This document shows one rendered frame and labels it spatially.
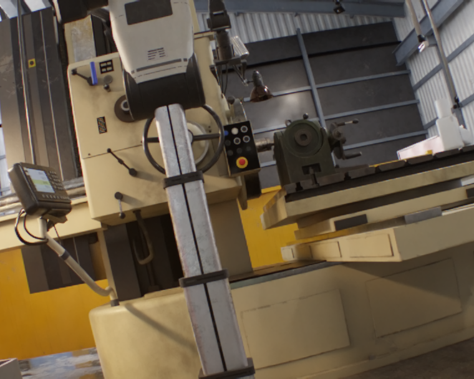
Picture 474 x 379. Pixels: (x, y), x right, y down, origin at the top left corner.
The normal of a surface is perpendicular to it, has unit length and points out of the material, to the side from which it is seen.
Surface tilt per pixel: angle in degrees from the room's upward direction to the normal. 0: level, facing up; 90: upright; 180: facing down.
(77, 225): 90
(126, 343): 90
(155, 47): 90
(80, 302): 90
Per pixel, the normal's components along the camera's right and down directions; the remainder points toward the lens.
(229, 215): 0.06, -0.10
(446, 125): -0.52, 0.04
